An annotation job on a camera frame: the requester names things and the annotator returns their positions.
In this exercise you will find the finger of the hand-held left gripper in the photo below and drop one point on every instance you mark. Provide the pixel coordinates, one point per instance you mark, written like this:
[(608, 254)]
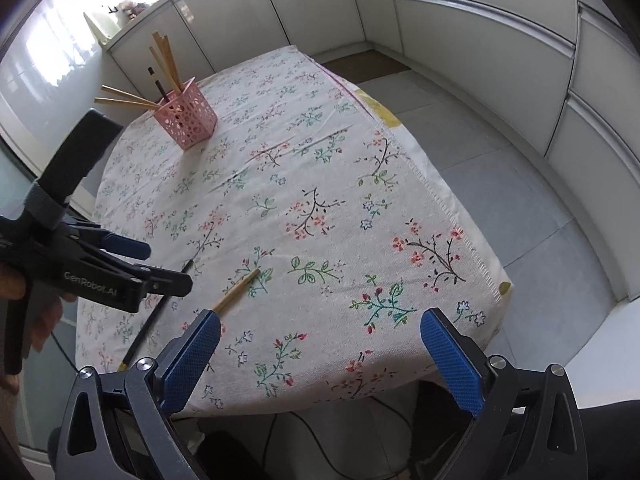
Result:
[(127, 247), (170, 282)]

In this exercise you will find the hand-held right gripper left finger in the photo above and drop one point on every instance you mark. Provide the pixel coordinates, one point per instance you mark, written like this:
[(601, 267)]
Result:
[(192, 355)]

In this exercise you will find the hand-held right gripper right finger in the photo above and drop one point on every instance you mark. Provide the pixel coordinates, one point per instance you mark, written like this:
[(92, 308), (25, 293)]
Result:
[(452, 360)]

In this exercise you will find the black chopstick with yellow end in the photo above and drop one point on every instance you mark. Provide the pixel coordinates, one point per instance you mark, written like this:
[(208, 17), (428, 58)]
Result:
[(150, 327), (156, 82)]

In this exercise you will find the light bamboo chopstick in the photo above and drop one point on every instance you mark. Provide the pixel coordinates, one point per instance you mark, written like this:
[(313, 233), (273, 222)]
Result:
[(125, 103), (127, 95), (237, 289)]

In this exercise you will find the pink perforated utensil holder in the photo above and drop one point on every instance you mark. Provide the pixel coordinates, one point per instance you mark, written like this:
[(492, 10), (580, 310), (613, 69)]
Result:
[(187, 120)]

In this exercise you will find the bunch of wooden chopsticks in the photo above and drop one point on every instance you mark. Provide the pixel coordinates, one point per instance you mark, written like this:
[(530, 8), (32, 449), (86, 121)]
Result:
[(167, 62)]

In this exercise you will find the person's left hand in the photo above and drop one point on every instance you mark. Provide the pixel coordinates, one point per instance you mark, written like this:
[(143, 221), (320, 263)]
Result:
[(50, 317)]

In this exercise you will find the floral tablecloth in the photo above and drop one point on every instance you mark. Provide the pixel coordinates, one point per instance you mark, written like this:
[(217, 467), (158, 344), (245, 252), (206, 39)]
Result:
[(325, 185)]

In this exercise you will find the cream triangular object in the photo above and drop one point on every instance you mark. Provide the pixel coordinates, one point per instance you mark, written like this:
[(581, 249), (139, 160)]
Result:
[(100, 30)]

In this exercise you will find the brown floor mat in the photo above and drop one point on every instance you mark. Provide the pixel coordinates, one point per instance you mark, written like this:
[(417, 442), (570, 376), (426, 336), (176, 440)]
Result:
[(365, 65)]

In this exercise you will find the white flat-door cabinet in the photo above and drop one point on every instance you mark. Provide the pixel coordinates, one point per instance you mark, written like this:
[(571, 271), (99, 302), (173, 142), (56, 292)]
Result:
[(300, 5)]

